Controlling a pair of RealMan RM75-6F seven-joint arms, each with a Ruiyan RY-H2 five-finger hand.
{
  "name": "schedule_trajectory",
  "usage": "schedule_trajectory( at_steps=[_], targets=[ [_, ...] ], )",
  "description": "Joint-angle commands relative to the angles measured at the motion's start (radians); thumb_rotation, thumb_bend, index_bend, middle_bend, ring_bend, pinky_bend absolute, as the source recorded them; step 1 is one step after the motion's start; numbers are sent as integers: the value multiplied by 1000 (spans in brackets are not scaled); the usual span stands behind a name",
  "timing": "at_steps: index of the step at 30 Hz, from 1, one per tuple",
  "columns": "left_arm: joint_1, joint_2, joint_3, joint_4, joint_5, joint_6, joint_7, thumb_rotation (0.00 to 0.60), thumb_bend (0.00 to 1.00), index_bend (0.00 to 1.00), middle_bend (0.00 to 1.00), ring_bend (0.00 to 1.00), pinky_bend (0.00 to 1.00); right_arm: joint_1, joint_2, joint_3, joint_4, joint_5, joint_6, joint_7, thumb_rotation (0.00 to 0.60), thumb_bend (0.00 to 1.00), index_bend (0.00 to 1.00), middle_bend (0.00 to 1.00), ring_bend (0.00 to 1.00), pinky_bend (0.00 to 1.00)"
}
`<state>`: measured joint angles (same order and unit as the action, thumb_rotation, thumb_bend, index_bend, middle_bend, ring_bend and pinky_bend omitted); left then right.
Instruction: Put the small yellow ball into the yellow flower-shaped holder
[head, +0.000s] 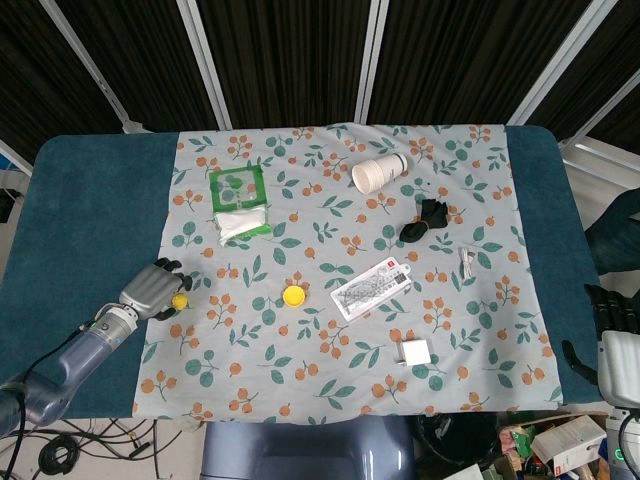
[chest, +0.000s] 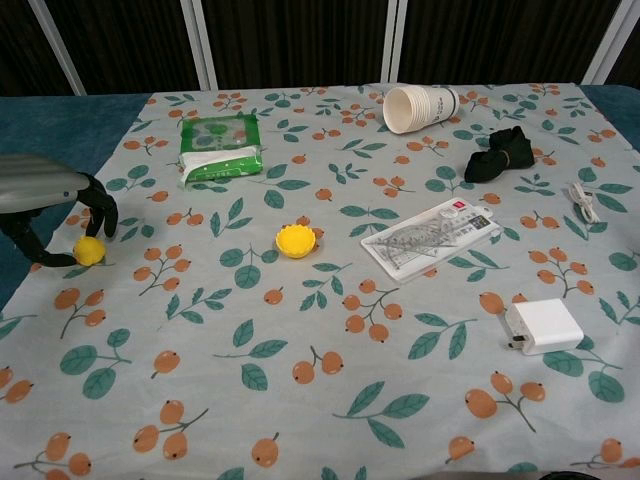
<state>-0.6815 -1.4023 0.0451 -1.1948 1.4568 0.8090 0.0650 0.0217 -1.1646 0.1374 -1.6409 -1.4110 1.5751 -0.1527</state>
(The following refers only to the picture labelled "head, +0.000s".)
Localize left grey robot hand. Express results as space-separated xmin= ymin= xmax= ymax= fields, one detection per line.
xmin=118 ymin=257 xmax=194 ymax=322

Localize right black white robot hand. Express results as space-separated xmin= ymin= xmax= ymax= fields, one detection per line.
xmin=561 ymin=283 xmax=640 ymax=406

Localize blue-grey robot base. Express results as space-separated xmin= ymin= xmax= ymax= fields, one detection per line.
xmin=201 ymin=417 xmax=416 ymax=480

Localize teal table cover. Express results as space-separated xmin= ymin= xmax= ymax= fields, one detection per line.
xmin=0 ymin=124 xmax=609 ymax=420

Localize white carton with red mark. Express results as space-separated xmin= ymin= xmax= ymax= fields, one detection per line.
xmin=530 ymin=414 xmax=609 ymax=469

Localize green-edged tissue packet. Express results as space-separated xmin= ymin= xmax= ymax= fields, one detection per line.
xmin=208 ymin=162 xmax=274 ymax=248

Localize dark blue chair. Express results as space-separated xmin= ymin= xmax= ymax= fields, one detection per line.
xmin=584 ymin=188 xmax=640 ymax=276

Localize cardboard box of clutter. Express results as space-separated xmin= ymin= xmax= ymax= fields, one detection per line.
xmin=494 ymin=410 xmax=621 ymax=480

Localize black rubbish bag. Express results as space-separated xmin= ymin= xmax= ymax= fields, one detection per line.
xmin=414 ymin=414 xmax=501 ymax=471

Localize white power adapter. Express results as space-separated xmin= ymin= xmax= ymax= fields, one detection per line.
xmin=397 ymin=338 xmax=434 ymax=367

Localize floral grey tablecloth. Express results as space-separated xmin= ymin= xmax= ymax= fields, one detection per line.
xmin=132 ymin=122 xmax=565 ymax=420

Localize packaged ruler set card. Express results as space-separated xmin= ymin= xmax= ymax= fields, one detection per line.
xmin=329 ymin=256 xmax=415 ymax=321

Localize black sock bundle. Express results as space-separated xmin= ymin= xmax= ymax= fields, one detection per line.
xmin=398 ymin=198 xmax=454 ymax=245

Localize white plastic bottle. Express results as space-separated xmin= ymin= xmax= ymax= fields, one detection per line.
xmin=351 ymin=152 xmax=409 ymax=195

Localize coiled white cable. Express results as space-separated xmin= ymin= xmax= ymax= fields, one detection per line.
xmin=458 ymin=246 xmax=477 ymax=282

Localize black floor cables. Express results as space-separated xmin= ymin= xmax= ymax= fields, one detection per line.
xmin=0 ymin=418 xmax=201 ymax=480

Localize aluminium frame post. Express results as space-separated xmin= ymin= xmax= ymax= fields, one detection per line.
xmin=507 ymin=0 xmax=621 ymax=126
xmin=355 ymin=0 xmax=390 ymax=126
xmin=39 ymin=0 xmax=146 ymax=134
xmin=177 ymin=0 xmax=234 ymax=129

